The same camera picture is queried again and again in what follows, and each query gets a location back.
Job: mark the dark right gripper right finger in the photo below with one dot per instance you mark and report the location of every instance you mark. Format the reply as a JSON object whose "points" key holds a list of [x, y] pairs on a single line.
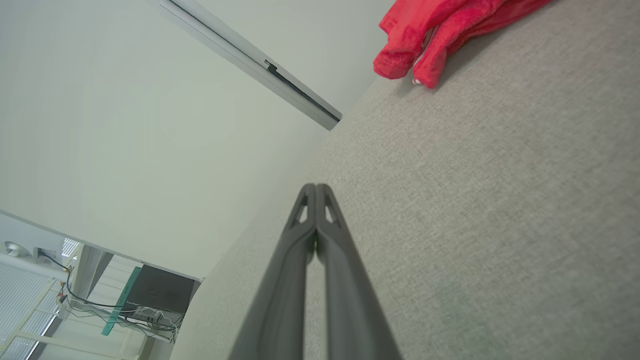
{"points": [[350, 300]]}

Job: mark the green bar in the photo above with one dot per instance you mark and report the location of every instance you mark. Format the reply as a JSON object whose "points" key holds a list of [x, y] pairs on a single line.
{"points": [[120, 305]]}

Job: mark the grey electronics box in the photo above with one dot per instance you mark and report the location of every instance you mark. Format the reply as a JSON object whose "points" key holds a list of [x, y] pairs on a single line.
{"points": [[147, 315]]}

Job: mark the red shorts with white stripe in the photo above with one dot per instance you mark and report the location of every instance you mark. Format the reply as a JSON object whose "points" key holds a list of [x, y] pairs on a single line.
{"points": [[435, 30]]}

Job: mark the white window blind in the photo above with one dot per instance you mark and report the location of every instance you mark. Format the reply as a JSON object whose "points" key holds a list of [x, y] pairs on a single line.
{"points": [[20, 305]]}

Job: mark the black monitor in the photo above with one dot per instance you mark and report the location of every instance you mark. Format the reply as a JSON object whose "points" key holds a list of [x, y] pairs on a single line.
{"points": [[160, 290]]}

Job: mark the silver dome lamp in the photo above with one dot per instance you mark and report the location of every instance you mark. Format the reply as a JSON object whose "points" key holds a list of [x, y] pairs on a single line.
{"points": [[16, 248]]}

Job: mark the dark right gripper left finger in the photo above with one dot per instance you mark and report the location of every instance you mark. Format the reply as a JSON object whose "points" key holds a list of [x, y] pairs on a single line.
{"points": [[280, 300]]}

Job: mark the grey partition post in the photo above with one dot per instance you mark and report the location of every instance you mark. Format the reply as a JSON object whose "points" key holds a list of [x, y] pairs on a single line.
{"points": [[250, 57]]}

